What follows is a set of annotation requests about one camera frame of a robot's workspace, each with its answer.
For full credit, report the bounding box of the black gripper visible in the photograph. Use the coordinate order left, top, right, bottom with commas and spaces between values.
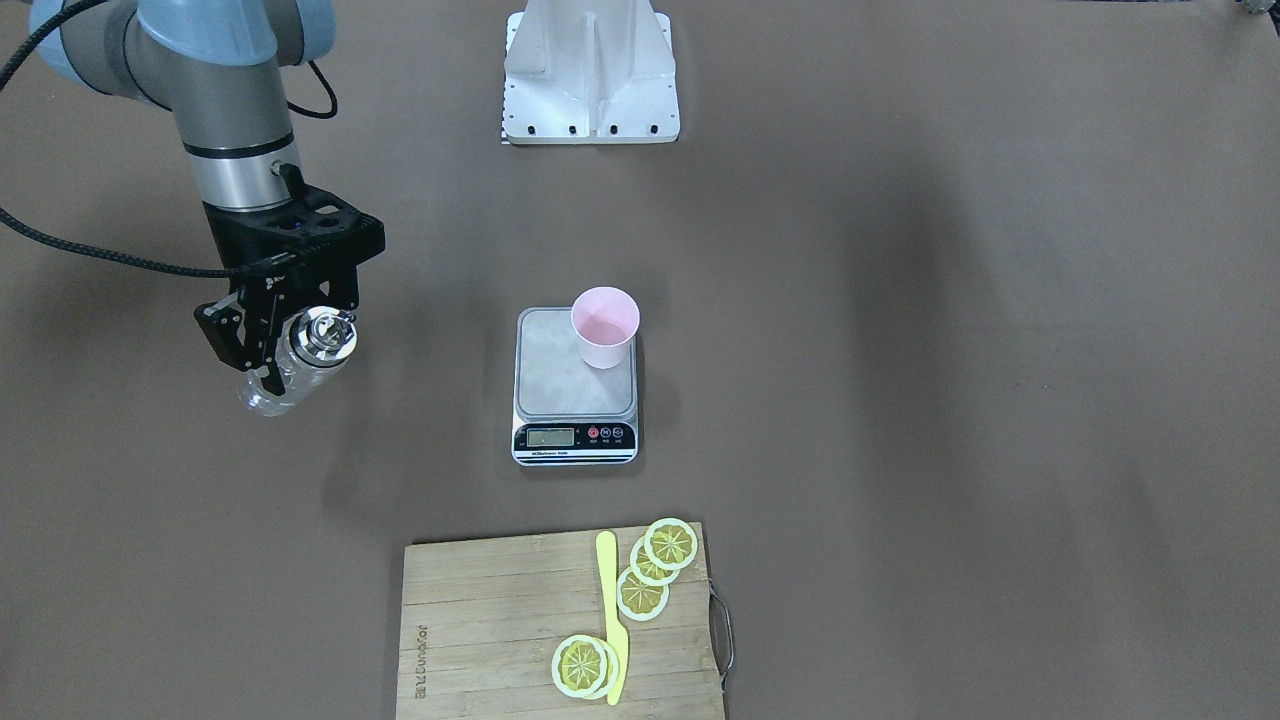
195, 165, 387, 398

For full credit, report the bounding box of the clear glass sauce bottle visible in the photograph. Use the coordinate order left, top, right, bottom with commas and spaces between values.
239, 306, 358, 416

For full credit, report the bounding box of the pink plastic cup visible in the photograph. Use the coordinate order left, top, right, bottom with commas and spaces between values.
570, 286, 641, 370

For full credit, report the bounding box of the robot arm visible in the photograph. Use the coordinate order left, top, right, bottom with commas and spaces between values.
3, 1, 387, 416

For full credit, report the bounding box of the digital kitchen scale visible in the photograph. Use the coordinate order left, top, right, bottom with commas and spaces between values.
509, 307, 643, 468

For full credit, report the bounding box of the wooden cutting board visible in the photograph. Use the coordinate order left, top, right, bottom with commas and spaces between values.
396, 521, 733, 719

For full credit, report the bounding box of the yellow plastic knife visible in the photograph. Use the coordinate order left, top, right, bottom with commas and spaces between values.
595, 530, 630, 706

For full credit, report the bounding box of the lemon slice middle of three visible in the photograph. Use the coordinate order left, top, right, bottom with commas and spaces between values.
628, 537, 680, 587

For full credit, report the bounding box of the lemon slice near knife tip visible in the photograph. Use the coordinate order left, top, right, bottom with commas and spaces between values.
550, 634, 622, 700

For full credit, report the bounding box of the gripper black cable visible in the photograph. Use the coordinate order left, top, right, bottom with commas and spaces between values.
0, 0, 339, 281

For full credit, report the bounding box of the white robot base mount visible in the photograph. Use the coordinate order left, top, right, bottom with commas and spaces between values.
500, 1, 681, 146

